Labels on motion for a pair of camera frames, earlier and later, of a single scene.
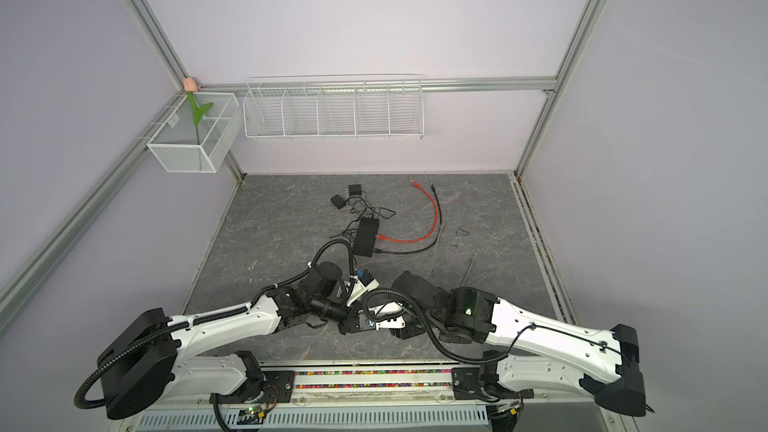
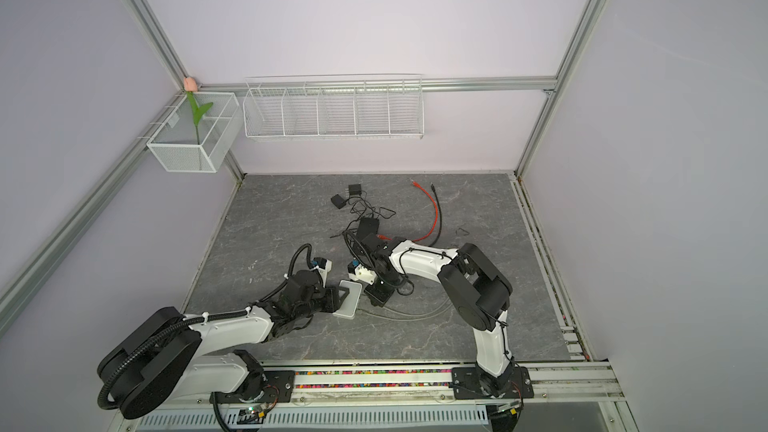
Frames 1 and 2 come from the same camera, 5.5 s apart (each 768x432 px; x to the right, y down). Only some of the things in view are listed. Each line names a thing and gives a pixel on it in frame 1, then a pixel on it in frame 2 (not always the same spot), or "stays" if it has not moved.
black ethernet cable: (421, 247) stays
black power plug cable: (378, 213) stays
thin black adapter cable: (364, 212) stays
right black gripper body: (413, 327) → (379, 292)
